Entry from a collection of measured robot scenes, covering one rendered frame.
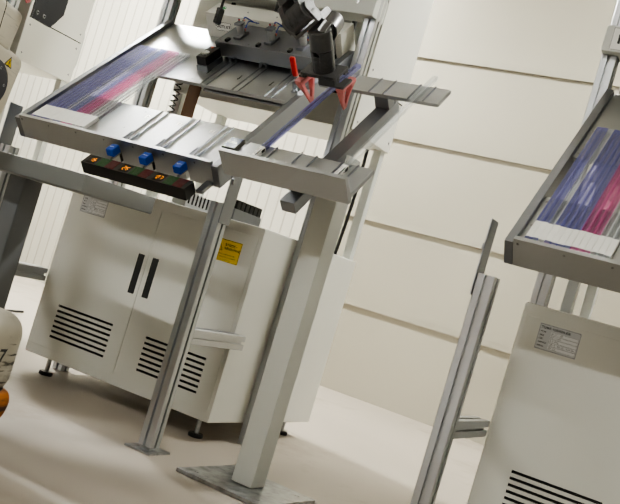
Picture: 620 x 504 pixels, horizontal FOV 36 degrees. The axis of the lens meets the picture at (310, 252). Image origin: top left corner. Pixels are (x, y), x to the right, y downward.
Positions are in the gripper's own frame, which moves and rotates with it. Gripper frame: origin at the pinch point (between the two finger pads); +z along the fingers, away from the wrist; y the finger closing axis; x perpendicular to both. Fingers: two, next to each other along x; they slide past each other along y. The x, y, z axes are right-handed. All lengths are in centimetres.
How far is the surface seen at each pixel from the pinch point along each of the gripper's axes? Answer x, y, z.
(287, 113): -7.9, 18.9, 11.2
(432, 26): -247, 97, 102
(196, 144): 16.4, 31.4, 10.1
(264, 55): -28.4, 39.8, 7.1
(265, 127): 2.8, 18.6, 9.7
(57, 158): -173, 335, 197
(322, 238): 27.6, -13.0, 19.6
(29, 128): 27, 83, 11
